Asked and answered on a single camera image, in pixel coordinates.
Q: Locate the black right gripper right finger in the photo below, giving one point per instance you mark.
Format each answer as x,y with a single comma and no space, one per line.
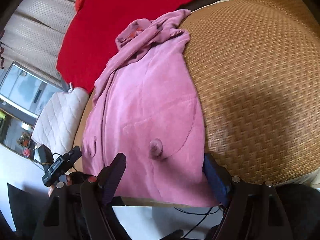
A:
232,196

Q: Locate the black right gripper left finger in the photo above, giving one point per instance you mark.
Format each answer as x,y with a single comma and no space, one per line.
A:
98,219

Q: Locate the pink corduroy jacket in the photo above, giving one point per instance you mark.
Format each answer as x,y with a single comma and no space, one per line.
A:
146,106

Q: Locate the black flat panel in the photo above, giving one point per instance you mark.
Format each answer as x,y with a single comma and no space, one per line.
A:
25,209

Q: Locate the window glass pane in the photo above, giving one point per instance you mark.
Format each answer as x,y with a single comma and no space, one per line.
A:
26,91

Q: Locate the beige patterned curtain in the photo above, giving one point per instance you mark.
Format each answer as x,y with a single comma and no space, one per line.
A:
34,34

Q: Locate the red blanket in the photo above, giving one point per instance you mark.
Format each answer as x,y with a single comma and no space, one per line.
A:
90,39

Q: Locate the woven bamboo bed mat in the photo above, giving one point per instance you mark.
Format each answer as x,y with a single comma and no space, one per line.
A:
255,67

